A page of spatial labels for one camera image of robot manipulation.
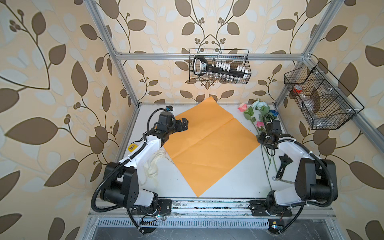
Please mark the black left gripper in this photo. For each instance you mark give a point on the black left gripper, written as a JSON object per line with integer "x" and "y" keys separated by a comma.
{"x": 179, "y": 128}

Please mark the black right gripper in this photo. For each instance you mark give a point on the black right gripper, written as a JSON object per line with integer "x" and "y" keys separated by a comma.
{"x": 260, "y": 138}

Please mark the dark pink fake rose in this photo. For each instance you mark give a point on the dark pink fake rose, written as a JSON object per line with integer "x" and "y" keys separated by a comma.
{"x": 259, "y": 128}

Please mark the dark blue fake rose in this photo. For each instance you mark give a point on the dark blue fake rose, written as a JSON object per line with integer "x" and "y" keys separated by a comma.
{"x": 273, "y": 113}

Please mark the pale blue fake flower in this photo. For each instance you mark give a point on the pale blue fake flower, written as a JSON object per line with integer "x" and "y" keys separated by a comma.
{"x": 264, "y": 108}

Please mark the orange wrapping paper sheet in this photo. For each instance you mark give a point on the orange wrapping paper sheet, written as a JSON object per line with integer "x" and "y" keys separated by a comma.
{"x": 214, "y": 144}

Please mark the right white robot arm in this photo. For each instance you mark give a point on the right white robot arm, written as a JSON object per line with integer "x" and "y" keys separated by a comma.
{"x": 316, "y": 178}

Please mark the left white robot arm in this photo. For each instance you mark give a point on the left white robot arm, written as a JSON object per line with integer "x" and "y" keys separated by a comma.
{"x": 120, "y": 187}

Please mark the black adjustable wrench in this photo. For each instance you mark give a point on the black adjustable wrench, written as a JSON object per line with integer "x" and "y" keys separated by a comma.
{"x": 285, "y": 161}

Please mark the silver small wrench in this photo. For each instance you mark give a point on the silver small wrench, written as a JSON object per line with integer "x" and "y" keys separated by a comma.
{"x": 283, "y": 181}

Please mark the clear bottle red cap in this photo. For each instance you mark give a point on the clear bottle red cap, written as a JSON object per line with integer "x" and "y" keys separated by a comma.
{"x": 309, "y": 103}

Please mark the white ribbon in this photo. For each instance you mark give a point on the white ribbon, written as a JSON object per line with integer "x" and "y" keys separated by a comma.
{"x": 151, "y": 166}

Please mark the yellow tape measure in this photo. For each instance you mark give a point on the yellow tape measure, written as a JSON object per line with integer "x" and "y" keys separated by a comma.
{"x": 132, "y": 147}

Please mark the black socket wrench set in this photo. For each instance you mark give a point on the black socket wrench set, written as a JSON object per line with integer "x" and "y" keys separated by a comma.
{"x": 201, "y": 66}

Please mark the right black wire basket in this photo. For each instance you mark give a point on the right black wire basket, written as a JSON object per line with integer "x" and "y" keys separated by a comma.
{"x": 338, "y": 104}

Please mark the black wire basket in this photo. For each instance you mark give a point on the black wire basket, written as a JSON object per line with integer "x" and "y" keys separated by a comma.
{"x": 234, "y": 57}
{"x": 338, "y": 104}

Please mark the back black wire basket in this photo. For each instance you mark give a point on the back black wire basket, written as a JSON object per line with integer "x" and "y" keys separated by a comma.
{"x": 234, "y": 57}

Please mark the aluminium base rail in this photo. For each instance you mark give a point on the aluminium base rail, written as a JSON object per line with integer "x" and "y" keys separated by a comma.
{"x": 210, "y": 213}

